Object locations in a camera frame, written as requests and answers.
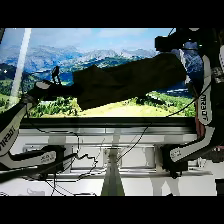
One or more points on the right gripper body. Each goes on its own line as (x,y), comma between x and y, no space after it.
(166,43)

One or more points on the dark brown pants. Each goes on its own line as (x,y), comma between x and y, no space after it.
(126,81)

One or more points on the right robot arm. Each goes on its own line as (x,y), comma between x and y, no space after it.
(204,106)

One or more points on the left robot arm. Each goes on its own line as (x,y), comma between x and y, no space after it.
(11,128)

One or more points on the silver frame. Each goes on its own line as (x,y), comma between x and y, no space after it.
(133,138)

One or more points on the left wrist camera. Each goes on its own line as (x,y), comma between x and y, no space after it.
(55,74)

